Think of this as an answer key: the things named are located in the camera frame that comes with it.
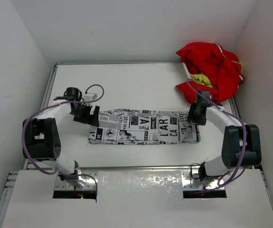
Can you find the white front cover board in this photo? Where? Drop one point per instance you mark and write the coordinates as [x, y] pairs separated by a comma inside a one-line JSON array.
[[128, 199]]

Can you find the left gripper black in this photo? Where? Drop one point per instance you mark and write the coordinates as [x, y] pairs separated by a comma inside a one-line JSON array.
[[92, 119]]

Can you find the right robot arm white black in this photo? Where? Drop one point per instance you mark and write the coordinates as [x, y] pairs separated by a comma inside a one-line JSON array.
[[241, 146]]

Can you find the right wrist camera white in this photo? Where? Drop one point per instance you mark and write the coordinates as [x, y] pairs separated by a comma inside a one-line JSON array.
[[206, 94]]

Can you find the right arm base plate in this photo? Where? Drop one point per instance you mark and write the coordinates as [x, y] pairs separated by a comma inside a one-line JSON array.
[[191, 182]]

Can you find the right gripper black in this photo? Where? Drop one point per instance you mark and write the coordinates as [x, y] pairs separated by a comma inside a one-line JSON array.
[[191, 117]]

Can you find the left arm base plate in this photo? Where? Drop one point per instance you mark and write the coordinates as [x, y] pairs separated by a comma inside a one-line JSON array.
[[86, 182]]

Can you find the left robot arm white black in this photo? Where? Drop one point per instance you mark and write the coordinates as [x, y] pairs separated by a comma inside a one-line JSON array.
[[40, 137]]

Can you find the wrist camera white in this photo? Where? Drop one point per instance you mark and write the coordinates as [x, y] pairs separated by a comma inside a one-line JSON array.
[[206, 94], [89, 97]]

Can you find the red trousers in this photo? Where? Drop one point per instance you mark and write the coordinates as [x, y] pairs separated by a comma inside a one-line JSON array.
[[222, 67]]

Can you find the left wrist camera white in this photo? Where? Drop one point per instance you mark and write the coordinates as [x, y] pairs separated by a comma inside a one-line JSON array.
[[89, 97]]

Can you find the newspaper print trousers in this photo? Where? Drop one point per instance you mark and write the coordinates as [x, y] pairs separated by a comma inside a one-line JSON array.
[[143, 127]]

